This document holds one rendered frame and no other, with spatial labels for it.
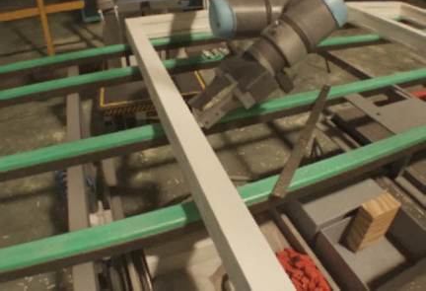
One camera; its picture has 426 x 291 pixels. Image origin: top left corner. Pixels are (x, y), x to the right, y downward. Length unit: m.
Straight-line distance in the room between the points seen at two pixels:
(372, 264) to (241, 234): 0.51
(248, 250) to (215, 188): 0.11
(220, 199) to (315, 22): 0.36
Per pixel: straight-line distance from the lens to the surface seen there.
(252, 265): 0.37
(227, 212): 0.41
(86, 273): 0.52
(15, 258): 0.53
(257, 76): 0.55
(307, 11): 0.61
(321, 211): 0.77
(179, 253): 0.67
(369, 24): 1.55
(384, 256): 0.87
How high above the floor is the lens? 1.25
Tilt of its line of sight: 34 degrees down
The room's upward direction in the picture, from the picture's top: straight up
